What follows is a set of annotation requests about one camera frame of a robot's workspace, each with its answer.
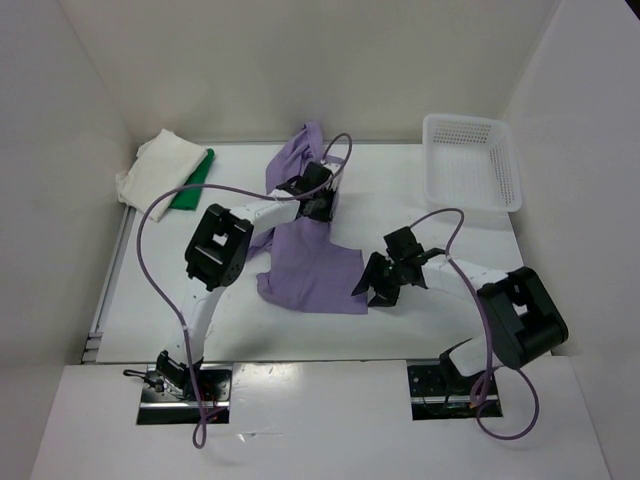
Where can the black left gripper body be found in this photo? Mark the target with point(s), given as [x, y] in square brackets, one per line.
[323, 207]

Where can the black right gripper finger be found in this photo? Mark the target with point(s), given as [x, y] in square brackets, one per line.
[385, 294]
[374, 275]

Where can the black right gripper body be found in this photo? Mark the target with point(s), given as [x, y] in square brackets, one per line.
[395, 272]

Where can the lavender t shirt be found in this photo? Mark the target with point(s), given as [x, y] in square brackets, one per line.
[308, 272]

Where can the white t shirt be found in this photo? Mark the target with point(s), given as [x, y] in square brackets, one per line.
[162, 164]

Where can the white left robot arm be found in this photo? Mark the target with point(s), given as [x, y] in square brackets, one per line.
[215, 258]

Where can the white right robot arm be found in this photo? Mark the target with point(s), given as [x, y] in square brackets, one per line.
[520, 320]

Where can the white plastic basket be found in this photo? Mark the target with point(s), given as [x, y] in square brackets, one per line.
[470, 163]

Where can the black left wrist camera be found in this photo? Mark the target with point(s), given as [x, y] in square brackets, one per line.
[315, 180]

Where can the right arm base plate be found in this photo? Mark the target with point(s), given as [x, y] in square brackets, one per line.
[436, 395]

